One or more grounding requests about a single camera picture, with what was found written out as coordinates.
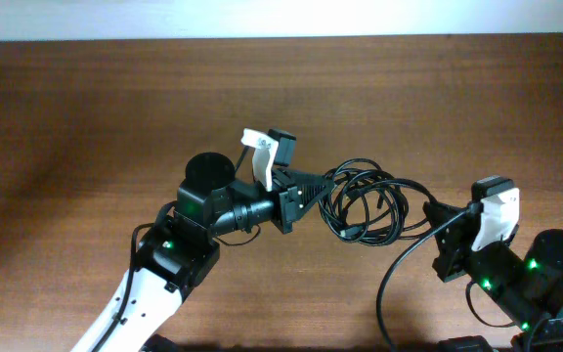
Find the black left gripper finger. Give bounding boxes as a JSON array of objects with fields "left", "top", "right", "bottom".
[
  {"left": 288, "top": 169, "right": 333, "bottom": 189},
  {"left": 298, "top": 179, "right": 334, "bottom": 219}
]

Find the black cable bundle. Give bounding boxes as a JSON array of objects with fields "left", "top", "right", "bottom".
[{"left": 316, "top": 156, "right": 442, "bottom": 247}]

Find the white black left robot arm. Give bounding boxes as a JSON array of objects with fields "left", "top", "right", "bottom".
[{"left": 74, "top": 153, "right": 333, "bottom": 351}]

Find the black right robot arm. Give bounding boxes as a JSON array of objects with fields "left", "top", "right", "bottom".
[{"left": 423, "top": 202, "right": 563, "bottom": 351}]

